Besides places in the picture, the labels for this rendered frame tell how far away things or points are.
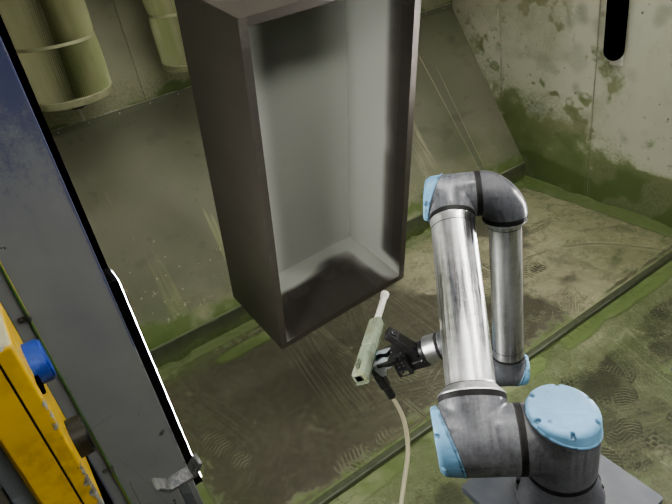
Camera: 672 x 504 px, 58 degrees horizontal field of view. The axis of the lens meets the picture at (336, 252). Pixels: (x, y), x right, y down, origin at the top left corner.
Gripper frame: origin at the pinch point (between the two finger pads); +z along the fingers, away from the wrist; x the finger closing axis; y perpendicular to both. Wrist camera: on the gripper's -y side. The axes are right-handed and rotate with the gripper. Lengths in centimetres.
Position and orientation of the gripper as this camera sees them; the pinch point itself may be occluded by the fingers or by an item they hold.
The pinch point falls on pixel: (368, 361)
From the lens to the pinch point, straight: 204.3
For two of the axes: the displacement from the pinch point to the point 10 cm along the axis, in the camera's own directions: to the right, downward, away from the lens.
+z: -8.4, 3.4, 4.2
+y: 4.9, 8.0, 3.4
